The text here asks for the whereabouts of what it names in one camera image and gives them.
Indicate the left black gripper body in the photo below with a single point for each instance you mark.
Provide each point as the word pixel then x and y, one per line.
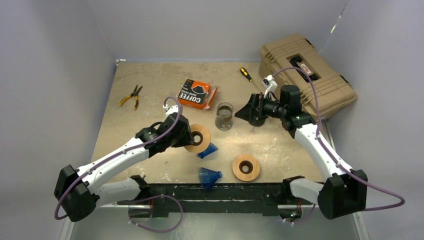
pixel 183 139

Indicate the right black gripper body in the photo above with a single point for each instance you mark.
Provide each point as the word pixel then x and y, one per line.
pixel 274 109

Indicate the grey glass carafe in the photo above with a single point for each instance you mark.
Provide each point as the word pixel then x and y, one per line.
pixel 224 116

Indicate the blue glass dripper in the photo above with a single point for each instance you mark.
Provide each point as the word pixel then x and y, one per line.
pixel 209 150
pixel 207 177

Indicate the orange coffee filter box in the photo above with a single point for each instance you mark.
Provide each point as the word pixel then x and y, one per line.
pixel 197 94

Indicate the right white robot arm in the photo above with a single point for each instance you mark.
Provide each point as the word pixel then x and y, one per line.
pixel 344 190

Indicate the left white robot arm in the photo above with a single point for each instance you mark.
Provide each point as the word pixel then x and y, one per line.
pixel 81 190

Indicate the yellow black screwdriver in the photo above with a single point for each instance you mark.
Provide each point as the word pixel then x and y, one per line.
pixel 244 72

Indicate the tan plastic tool case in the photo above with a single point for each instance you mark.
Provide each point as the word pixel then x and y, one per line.
pixel 293 60

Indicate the yellow handled pliers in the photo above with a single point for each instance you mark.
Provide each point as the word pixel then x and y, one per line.
pixel 134 94

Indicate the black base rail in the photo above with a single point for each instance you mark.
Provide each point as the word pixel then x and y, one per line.
pixel 228 198

